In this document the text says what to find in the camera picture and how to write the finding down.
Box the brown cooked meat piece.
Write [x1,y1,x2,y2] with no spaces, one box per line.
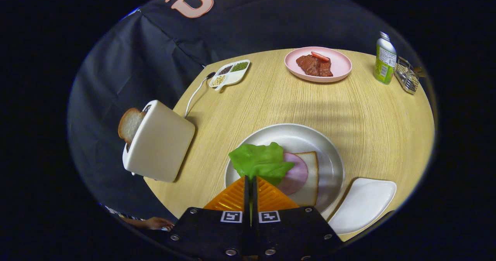
[296,54,334,77]

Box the pink plate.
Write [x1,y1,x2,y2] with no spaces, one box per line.
[284,46,352,83]

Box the white rounded square plate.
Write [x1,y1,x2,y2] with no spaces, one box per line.
[327,178,397,235]

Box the round white plate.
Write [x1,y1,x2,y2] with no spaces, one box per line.
[224,123,345,217]

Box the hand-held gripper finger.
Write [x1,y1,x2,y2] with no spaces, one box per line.
[252,176,343,261]
[165,175,250,261]

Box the green lettuce leaf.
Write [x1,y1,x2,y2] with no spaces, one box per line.
[228,142,296,186]

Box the pink ham slice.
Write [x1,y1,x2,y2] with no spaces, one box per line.
[276,153,309,196]

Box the person's striped clothing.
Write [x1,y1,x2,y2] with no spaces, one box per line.
[102,204,136,220]

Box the toasted bread slice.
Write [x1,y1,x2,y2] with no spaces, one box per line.
[118,107,146,145]

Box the white divided condiment tray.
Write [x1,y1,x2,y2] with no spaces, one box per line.
[209,60,251,91]

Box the silver bottle with green label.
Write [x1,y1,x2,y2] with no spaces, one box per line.
[373,31,397,85]

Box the white bread slice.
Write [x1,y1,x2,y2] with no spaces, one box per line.
[289,151,319,206]

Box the small metal wire basket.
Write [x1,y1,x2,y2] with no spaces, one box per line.
[394,57,425,95]

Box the white toaster power cable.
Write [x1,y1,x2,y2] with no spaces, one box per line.
[184,72,216,118]

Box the cream white toaster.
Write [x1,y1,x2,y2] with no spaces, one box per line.
[122,100,196,183]

